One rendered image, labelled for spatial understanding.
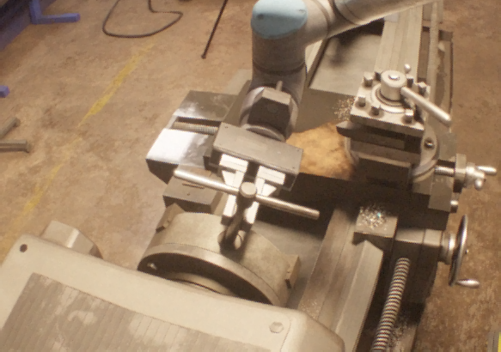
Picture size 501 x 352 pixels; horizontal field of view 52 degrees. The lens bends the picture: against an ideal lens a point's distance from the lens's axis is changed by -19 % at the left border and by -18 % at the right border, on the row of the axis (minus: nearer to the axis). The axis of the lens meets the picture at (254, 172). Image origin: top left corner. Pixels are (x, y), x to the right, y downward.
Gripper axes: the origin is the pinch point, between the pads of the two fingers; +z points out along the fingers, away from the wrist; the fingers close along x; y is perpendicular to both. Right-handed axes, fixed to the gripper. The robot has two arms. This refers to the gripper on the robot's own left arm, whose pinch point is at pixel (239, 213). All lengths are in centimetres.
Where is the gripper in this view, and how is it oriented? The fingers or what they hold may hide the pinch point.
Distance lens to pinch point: 87.3
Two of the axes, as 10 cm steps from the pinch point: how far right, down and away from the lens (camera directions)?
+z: -2.2, 7.5, -6.3
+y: -2.2, 5.9, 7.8
